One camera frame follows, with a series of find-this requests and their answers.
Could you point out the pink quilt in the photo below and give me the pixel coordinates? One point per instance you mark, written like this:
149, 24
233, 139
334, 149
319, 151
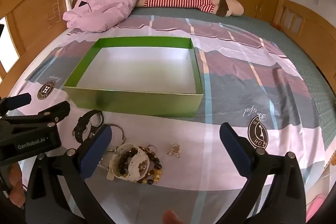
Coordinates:
105, 3

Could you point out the printed pink bed sheet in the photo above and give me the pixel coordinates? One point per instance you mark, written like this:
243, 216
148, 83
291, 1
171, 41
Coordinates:
236, 69

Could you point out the person's left hand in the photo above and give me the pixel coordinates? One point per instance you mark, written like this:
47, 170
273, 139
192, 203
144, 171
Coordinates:
15, 187

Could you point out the large silver bangle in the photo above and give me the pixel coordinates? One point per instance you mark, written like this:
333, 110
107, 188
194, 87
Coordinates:
121, 132

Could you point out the green cardboard box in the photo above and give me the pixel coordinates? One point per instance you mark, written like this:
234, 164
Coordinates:
131, 106

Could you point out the pink object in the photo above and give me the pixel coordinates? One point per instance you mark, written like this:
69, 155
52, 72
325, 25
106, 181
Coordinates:
315, 208

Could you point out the black wrist watch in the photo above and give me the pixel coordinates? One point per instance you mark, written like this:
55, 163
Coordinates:
81, 124

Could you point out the wooden footboard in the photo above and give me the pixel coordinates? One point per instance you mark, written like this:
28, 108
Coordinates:
302, 14

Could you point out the person's right hand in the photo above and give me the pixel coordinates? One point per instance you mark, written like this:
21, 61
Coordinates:
173, 218

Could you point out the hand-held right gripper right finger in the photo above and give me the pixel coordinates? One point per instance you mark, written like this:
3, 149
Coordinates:
235, 150

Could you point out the wooden headboard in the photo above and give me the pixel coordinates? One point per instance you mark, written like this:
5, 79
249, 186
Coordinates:
31, 16

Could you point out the white wrist watch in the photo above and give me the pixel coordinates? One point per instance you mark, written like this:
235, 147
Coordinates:
137, 161

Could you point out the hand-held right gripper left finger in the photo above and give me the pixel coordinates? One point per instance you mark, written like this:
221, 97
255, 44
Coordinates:
95, 153

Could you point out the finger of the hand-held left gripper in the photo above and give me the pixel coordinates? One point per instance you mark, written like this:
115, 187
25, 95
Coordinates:
56, 109
18, 101

